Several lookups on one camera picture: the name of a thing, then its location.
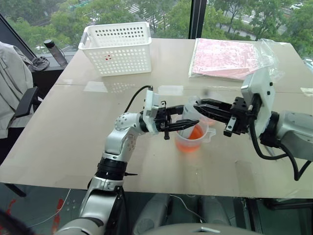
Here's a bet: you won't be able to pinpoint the black office chair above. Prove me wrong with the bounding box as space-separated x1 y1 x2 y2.
7 86 43 129

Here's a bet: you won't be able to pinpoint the thin white wire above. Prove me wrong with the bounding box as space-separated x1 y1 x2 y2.
28 188 72 229
168 194 204 224

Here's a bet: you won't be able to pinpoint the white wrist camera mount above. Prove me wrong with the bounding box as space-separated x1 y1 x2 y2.
142 90 162 135
241 67 276 138

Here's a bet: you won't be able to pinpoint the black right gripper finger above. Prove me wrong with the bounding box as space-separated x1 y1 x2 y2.
199 98 233 110
193 103 232 125

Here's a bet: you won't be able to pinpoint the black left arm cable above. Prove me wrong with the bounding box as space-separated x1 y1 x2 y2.
124 85 154 114

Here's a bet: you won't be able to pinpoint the dark water bottle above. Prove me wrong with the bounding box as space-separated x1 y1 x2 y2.
44 39 68 67

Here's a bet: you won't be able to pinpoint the black side table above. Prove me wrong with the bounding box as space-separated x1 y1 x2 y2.
31 54 74 99

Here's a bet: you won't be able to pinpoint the black coiled strap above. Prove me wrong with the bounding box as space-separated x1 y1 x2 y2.
31 56 50 71

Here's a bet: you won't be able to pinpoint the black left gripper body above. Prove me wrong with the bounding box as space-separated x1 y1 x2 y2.
153 100 172 141

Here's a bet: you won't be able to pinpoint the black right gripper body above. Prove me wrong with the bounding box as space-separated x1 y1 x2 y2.
223 95 260 138

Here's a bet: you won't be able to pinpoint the white perforated plastic basket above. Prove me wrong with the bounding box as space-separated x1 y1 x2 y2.
78 22 153 77

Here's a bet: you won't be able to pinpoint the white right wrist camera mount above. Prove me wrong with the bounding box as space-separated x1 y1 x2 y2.
241 67 276 138

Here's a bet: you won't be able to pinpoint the grey robot torso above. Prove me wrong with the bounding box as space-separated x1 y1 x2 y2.
136 222 266 235

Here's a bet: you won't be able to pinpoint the dark window frame post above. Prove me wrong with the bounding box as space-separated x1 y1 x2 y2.
188 0 208 40

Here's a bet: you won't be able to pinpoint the clear spouted measuring cup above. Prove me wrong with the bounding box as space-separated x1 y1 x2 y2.
174 119 217 154

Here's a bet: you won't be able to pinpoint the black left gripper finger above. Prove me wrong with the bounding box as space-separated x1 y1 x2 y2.
167 105 184 116
168 119 201 131

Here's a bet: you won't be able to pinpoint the pink sheets in plastic bag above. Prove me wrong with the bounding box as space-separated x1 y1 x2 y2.
188 38 286 82

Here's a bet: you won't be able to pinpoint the small clear plastic cup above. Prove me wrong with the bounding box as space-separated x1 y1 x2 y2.
200 114 217 127

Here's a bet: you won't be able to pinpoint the office chair with grey jacket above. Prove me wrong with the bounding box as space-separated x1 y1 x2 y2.
0 41 34 140

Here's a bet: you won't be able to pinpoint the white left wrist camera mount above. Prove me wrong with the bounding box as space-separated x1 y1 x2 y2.
142 90 162 135

